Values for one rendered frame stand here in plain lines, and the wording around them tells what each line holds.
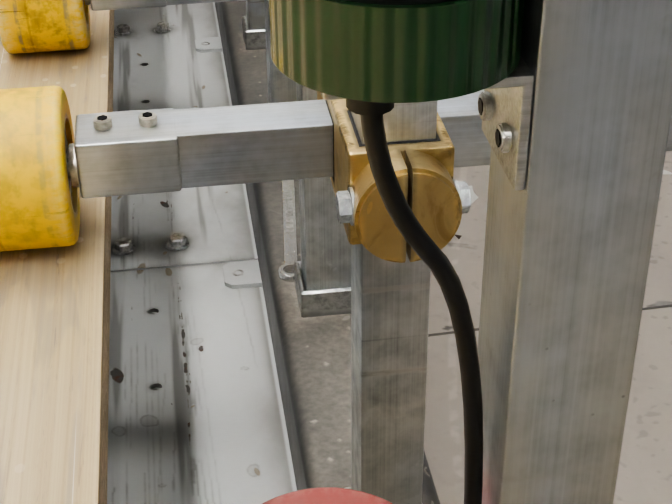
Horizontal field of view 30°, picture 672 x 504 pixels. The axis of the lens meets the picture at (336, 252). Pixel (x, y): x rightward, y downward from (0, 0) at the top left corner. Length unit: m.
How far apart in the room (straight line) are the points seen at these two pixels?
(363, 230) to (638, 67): 0.29
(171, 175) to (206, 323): 0.45
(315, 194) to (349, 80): 0.60
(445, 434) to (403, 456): 1.21
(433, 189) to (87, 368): 0.17
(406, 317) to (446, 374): 1.38
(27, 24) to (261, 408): 0.34
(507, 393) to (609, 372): 0.03
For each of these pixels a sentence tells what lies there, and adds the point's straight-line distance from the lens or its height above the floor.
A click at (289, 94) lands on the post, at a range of 1.12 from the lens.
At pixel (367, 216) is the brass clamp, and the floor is 0.95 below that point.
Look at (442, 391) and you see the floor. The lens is 1.98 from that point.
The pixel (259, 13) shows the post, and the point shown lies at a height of 0.74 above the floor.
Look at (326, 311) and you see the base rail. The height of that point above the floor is 0.70.
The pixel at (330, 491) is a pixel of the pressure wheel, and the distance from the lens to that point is 0.49.
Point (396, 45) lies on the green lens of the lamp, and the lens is 0.27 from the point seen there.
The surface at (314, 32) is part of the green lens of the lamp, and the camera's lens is 0.28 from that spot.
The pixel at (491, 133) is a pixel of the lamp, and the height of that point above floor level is 1.09.
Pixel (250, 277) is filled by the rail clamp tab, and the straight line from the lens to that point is 1.11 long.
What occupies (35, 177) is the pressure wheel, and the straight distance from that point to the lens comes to 0.60.
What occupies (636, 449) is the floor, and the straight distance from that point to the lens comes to 1.92.
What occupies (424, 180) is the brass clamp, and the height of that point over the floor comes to 0.97.
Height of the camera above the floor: 1.24
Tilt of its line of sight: 32 degrees down
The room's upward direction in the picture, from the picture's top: 1 degrees counter-clockwise
